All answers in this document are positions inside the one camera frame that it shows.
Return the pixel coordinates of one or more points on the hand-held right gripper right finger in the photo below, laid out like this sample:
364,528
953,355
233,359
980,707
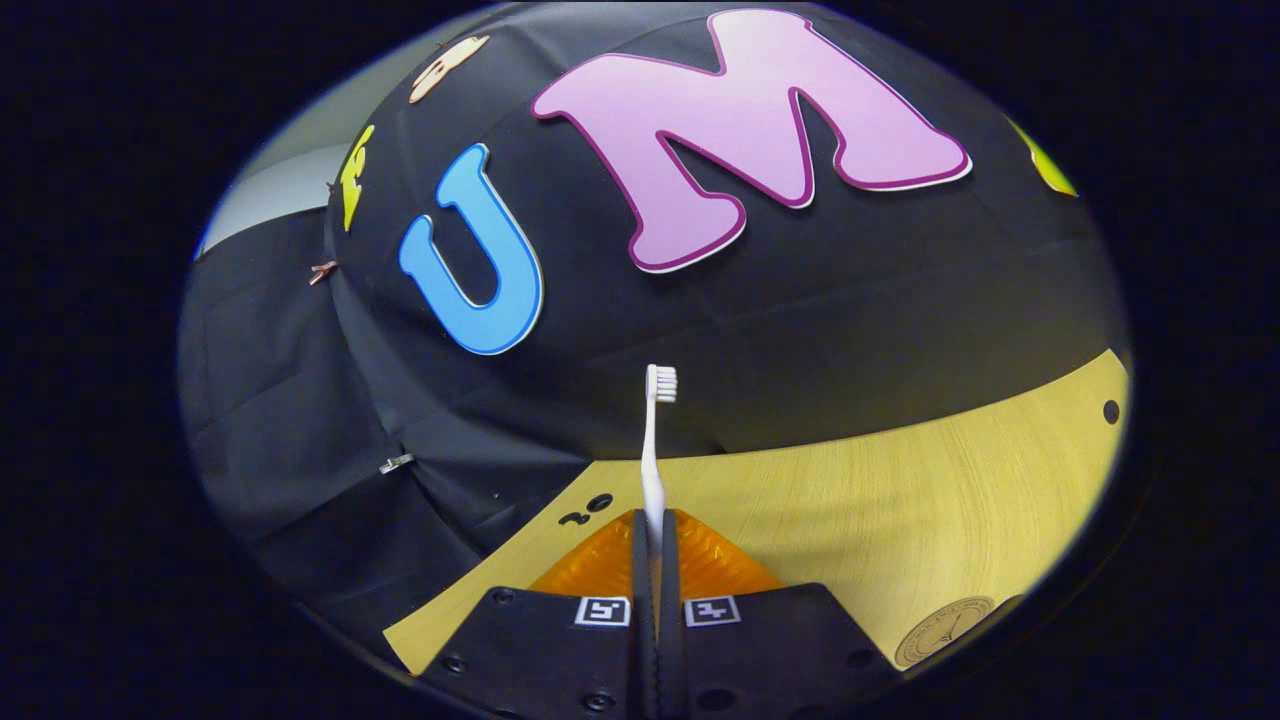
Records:
672,600

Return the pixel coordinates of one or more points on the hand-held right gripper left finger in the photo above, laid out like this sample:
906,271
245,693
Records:
643,600

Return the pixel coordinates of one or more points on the white toothbrush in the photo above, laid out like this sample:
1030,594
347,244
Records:
652,460

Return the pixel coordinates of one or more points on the round wooden coaster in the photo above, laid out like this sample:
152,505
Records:
940,630

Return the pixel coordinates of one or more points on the silver cloth clip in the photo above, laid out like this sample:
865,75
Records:
396,463

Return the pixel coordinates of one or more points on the black backdrop cloth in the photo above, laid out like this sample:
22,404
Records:
800,330

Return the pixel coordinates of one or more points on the copper cloth clip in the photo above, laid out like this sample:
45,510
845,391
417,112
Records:
322,271

